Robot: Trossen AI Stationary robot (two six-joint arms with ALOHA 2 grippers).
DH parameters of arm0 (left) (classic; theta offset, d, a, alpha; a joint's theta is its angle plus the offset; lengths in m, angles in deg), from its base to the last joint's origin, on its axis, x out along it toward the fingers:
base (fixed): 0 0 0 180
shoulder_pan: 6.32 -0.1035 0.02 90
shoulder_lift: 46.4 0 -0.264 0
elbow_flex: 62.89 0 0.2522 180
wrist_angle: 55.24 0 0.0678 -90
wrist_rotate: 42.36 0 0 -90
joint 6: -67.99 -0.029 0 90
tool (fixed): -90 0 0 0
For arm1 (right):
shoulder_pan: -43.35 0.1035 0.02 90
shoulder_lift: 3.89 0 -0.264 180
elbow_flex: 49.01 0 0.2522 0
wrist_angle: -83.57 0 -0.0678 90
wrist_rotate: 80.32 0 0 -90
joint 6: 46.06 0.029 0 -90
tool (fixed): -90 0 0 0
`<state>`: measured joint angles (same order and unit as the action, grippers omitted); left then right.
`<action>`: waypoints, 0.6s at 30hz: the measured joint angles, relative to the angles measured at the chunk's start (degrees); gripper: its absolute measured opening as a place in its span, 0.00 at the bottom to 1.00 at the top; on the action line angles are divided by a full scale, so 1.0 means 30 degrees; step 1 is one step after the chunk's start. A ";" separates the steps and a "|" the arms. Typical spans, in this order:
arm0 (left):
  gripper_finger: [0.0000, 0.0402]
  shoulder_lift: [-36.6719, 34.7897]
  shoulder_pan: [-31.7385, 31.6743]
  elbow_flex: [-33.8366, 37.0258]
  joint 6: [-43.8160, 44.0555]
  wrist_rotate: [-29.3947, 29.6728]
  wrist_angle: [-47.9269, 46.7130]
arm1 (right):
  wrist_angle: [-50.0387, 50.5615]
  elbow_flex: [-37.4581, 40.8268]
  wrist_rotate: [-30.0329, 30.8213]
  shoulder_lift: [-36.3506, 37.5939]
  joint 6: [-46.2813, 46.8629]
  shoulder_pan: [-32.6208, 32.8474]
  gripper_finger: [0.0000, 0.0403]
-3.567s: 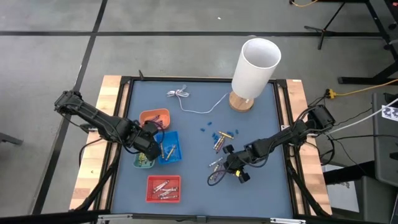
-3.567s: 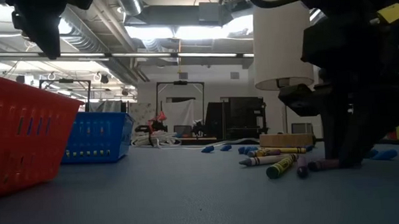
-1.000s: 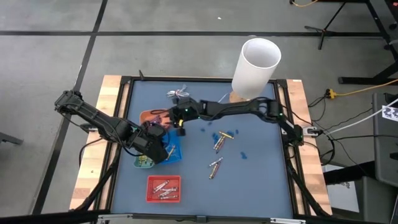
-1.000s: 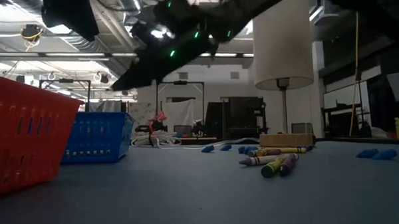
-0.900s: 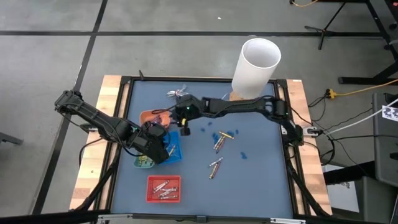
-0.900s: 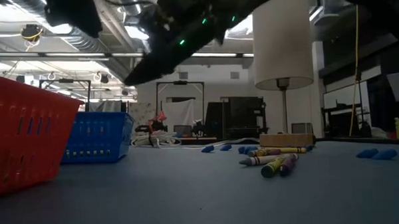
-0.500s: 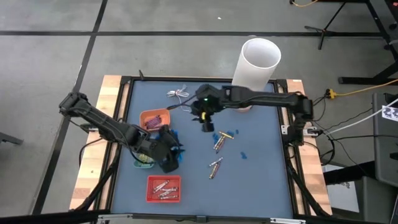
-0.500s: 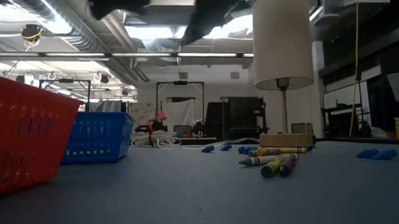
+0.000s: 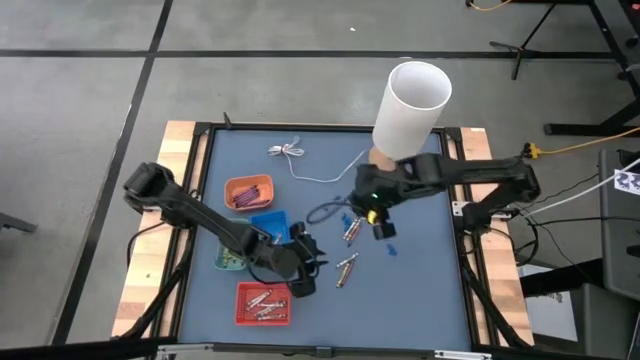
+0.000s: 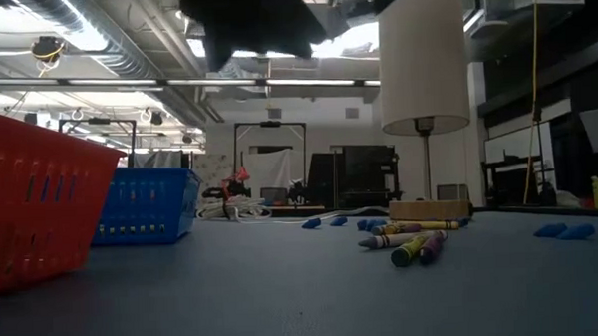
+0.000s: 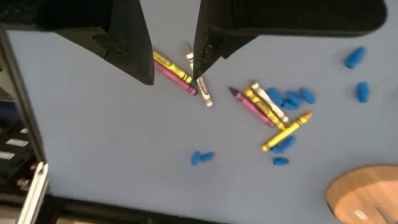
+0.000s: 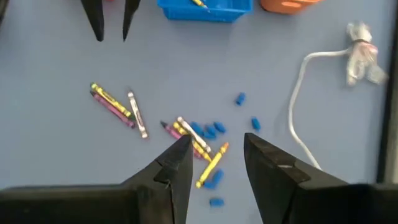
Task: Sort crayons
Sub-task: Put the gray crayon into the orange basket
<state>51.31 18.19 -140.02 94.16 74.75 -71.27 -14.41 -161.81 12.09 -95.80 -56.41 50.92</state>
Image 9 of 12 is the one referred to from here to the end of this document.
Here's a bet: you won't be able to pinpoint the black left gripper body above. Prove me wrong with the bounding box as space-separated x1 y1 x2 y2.
289 222 317 299

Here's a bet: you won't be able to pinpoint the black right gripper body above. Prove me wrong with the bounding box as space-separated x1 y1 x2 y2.
349 160 416 241

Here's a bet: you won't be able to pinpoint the red plastic basket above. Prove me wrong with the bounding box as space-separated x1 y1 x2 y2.
234 281 294 327

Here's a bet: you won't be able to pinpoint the blue plastic basket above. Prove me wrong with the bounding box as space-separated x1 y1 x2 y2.
249 209 295 246

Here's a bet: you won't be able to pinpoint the white-shade wooden-base table lamp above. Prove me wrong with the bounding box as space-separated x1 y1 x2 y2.
368 60 454 175

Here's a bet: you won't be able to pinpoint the orange plastic bin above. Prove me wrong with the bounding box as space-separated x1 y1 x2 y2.
223 173 275 212

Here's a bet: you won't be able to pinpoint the green plastic bin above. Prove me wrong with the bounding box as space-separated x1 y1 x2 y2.
214 218 251 272

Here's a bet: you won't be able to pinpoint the black tripod stand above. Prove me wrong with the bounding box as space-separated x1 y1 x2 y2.
488 0 640 81

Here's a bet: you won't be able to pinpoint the black T-shaped stand base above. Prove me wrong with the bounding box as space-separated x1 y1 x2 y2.
543 97 640 137

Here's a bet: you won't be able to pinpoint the white sheet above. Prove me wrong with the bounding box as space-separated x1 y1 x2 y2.
519 264 579 341

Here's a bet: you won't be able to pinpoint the grey cabinet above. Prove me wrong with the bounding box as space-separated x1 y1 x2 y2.
598 147 640 301

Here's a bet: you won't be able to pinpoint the white marker tag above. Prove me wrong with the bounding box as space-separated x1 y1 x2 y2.
613 168 640 196

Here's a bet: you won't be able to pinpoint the grey storage box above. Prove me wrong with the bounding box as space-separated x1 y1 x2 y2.
569 282 640 359

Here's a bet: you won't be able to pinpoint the dark grey furniture foot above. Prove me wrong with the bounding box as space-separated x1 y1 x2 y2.
0 212 37 235

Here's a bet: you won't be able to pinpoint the white lamp power cord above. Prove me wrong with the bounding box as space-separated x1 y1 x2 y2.
268 142 369 184

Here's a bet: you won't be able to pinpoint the silver aluminium bracket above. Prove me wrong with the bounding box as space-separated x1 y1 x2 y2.
433 349 494 360
156 343 215 357

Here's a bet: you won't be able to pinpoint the yellow extension cord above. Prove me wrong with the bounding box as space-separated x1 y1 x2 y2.
523 127 640 160

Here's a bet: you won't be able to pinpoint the black floor cables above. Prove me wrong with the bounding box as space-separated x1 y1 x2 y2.
494 209 601 266

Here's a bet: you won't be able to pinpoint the black left arm base cable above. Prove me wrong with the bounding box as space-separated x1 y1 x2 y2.
125 219 171 271

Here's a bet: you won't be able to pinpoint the thin yellow floor cable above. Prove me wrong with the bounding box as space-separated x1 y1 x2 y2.
465 0 514 12

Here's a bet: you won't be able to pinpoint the white cable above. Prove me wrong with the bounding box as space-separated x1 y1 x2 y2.
519 158 640 219

